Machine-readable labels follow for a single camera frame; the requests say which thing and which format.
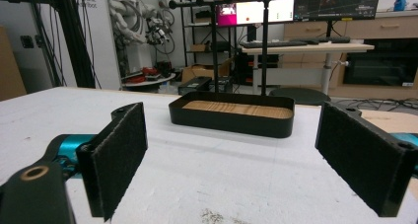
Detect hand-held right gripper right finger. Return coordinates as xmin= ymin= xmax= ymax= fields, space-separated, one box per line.
xmin=314 ymin=101 xmax=418 ymax=218

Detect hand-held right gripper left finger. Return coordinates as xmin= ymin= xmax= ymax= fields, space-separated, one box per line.
xmin=75 ymin=102 xmax=149 ymax=223

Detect light wooden board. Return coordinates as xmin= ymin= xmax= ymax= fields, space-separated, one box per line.
xmin=359 ymin=109 xmax=418 ymax=135

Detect round white table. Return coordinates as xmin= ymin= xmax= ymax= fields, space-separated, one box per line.
xmin=120 ymin=71 xmax=177 ymax=89

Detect black built-in oven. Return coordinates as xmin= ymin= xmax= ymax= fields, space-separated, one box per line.
xmin=342 ymin=38 xmax=418 ymax=87

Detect black case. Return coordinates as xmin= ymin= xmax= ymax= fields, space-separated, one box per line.
xmin=177 ymin=76 xmax=213 ymax=97

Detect cardboard box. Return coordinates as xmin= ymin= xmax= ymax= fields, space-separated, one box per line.
xmin=180 ymin=58 xmax=233 ymax=85

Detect black jewelry stand wooden tray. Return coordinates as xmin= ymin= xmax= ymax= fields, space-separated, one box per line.
xmin=168 ymin=0 xmax=306 ymax=140

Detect light wooden desk white legs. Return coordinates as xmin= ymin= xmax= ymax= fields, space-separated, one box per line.
xmin=241 ymin=40 xmax=376 ymax=96

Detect black keyboard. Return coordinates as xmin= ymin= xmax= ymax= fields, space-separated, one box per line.
xmin=289 ymin=36 xmax=352 ymax=44
xmin=239 ymin=39 xmax=309 ymax=49

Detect black metal stand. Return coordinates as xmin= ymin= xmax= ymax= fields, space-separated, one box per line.
xmin=0 ymin=0 xmax=102 ymax=90

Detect light wooden cabinet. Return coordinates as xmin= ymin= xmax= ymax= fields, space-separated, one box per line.
xmin=283 ymin=10 xmax=418 ymax=101

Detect brown cardboard panel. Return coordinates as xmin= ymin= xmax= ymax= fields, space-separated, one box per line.
xmin=0 ymin=26 xmax=28 ymax=103

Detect black shelf rack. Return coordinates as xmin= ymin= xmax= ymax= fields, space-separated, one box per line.
xmin=178 ymin=0 xmax=239 ymax=68

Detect monitor with dark screen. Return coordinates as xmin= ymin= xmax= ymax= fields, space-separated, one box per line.
xmin=293 ymin=0 xmax=383 ymax=23

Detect monitor with pink white screen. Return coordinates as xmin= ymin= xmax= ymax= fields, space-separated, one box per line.
xmin=212 ymin=0 xmax=296 ymax=28

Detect black floor cables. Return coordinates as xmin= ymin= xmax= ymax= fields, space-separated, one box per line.
xmin=330 ymin=97 xmax=418 ymax=111

